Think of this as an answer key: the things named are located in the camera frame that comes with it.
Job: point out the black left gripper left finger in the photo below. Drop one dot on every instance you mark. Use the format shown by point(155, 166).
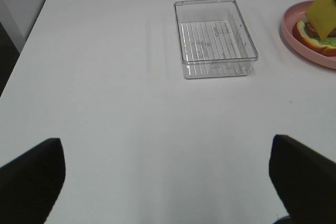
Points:
point(31, 183)

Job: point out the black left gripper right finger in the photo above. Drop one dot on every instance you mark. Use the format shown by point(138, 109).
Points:
point(304, 181)

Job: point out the yellow toy cheese slice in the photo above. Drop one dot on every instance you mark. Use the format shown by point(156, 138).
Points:
point(321, 15)

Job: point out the long toy bacon strip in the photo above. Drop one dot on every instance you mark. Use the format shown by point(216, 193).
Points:
point(312, 32)

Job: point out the green toy lettuce leaf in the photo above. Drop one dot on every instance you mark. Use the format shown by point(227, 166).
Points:
point(329, 41)

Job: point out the toy bread slice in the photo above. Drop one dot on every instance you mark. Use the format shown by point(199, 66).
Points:
point(298, 33)

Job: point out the pink plate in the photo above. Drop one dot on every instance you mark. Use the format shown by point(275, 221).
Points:
point(290, 17)

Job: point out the clear plastic tray left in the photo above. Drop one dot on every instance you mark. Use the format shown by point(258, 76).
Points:
point(213, 39)

